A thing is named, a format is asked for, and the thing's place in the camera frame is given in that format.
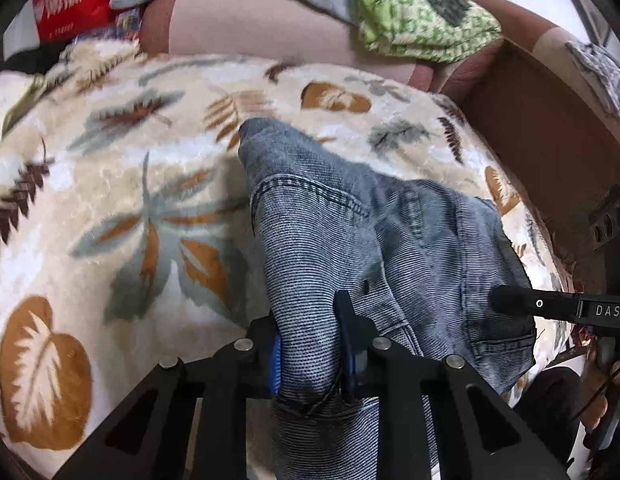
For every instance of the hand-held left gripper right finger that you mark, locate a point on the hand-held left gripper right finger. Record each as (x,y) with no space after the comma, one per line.
(352,355)

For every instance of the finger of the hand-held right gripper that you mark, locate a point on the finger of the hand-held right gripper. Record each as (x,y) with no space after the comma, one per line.
(529,302)

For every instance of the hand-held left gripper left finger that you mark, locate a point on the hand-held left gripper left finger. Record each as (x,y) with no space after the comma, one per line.
(276,365)

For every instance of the blue denim pants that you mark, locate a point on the blue denim pants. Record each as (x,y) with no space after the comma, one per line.
(315,240)

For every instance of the black power strip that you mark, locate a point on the black power strip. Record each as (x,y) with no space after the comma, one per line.
(608,220)

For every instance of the dark cloth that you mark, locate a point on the dark cloth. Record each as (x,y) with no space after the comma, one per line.
(554,400)

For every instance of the grey white patterned cloth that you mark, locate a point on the grey white patterned cloth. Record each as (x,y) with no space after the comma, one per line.
(597,77)

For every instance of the leaf print fleece blanket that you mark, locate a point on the leaf print fleece blanket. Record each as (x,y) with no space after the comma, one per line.
(115,170)

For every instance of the brown striped pillow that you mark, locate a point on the brown striped pillow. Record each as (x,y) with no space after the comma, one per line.
(524,15)

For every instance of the green patterned cloth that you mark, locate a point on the green patterned cloth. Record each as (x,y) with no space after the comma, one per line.
(414,25)

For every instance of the pink bolster pillow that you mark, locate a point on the pink bolster pillow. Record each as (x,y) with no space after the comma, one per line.
(250,30)

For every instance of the purple printed packet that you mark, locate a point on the purple printed packet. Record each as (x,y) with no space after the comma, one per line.
(127,22)

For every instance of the black cloth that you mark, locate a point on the black cloth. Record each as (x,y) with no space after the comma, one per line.
(20,62)

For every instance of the red plastic bag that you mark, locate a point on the red plastic bag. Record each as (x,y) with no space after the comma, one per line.
(75,5)

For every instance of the brown wooden bed frame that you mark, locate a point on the brown wooden bed frame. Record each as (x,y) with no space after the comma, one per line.
(539,150)

